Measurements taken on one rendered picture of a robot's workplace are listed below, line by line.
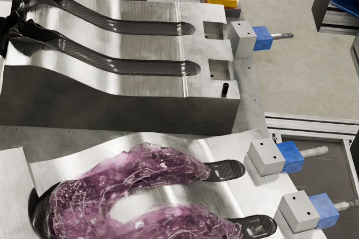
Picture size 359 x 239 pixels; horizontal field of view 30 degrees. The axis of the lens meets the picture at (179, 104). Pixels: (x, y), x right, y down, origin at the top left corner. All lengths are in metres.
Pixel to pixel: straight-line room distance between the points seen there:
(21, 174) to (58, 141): 0.20
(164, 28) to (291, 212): 0.43
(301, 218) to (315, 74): 1.71
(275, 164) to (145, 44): 0.32
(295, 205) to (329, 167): 1.03
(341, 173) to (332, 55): 0.86
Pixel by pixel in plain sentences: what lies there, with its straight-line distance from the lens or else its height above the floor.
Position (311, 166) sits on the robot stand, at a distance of 1.98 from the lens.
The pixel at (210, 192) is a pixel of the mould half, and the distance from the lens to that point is 0.98.
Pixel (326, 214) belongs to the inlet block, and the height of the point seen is 0.87.
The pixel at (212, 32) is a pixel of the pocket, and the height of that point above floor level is 0.86.
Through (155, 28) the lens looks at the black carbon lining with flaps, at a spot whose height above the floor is 0.88.
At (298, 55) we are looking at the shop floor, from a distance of 2.70.
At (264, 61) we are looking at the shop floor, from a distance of 2.63.
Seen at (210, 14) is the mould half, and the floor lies 0.89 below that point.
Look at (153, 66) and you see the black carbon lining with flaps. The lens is 1.13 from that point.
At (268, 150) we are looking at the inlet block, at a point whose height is 0.88.
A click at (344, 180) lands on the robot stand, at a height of 0.21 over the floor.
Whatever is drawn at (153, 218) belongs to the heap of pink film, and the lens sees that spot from 0.88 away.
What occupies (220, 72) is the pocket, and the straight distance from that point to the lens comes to 1.17.
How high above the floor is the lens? 1.61
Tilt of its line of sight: 43 degrees down
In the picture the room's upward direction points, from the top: 11 degrees clockwise
